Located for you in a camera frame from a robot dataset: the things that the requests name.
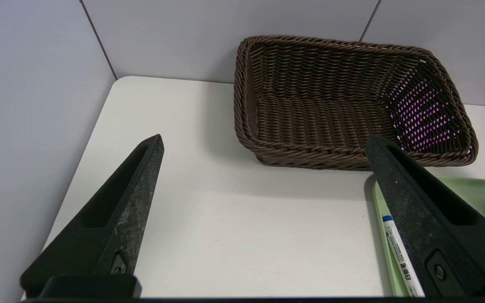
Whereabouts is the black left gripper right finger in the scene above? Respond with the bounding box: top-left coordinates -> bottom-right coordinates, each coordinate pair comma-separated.
365,134 -> 485,298

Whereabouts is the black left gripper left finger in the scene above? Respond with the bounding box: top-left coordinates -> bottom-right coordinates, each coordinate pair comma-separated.
19,134 -> 165,297

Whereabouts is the white blue marker pen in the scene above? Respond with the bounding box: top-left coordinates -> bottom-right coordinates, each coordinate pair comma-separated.
381,215 -> 425,298

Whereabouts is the light green plastic tray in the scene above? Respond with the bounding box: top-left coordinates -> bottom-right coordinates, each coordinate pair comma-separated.
372,177 -> 485,298

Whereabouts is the dark brown wicker basket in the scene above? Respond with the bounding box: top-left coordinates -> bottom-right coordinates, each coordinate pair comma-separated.
233,35 -> 479,171

